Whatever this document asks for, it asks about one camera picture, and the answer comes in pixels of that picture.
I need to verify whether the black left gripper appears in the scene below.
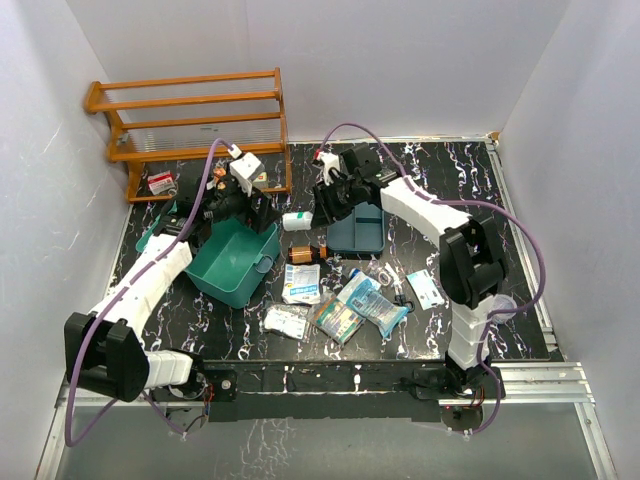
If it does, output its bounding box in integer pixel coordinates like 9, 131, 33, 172
204, 175, 282, 233

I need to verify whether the white gauze packet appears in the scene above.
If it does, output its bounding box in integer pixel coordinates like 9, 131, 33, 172
263, 303, 310, 342

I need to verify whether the brown glass medicine bottle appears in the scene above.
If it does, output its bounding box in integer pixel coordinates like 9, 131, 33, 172
287, 245, 330, 265

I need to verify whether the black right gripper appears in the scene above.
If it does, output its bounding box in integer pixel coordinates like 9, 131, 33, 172
312, 176, 362, 228

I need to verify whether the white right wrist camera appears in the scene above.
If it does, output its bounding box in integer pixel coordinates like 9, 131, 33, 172
313, 151, 341, 186

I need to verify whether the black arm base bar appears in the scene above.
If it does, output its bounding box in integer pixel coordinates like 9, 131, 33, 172
149, 357, 506, 426

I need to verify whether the blue white card packet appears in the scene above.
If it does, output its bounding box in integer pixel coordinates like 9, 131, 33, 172
407, 269, 445, 310

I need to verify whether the teal medicine kit box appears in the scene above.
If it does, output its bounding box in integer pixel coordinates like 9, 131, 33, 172
138, 214, 280, 309

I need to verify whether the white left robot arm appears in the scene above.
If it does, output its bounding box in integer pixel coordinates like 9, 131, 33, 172
64, 174, 281, 402

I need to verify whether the dark blue divided tray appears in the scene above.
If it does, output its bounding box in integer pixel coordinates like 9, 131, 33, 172
327, 202, 386, 255

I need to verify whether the white bottle green label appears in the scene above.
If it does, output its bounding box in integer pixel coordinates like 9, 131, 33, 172
282, 211, 313, 232

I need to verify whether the wooden shelf rack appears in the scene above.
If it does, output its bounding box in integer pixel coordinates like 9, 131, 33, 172
83, 67, 292, 204

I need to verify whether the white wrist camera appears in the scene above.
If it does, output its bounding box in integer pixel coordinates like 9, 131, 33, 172
230, 152, 264, 197
313, 151, 341, 186

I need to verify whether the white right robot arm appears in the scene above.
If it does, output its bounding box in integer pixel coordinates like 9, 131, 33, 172
311, 145, 508, 397

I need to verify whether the light blue ice pack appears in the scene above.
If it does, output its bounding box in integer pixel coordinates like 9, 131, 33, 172
337, 272, 409, 338

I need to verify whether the green blue bandage packet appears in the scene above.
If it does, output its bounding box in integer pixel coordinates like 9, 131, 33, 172
307, 296, 365, 346

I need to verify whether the orange spiral notebook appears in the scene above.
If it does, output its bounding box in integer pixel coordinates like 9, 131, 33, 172
211, 167, 226, 188

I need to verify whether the red white medicine box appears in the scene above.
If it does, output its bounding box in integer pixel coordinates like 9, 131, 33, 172
147, 171, 176, 195

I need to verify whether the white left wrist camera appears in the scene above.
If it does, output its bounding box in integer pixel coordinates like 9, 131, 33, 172
230, 152, 264, 197

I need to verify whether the cream medicine box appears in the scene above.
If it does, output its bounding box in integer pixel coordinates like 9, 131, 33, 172
253, 172, 269, 190

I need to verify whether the clear plastic measuring cup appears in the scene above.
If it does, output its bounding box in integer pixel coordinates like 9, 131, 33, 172
491, 294, 517, 325

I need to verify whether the white blue sachet pack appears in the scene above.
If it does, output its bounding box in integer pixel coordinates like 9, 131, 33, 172
281, 264, 321, 305

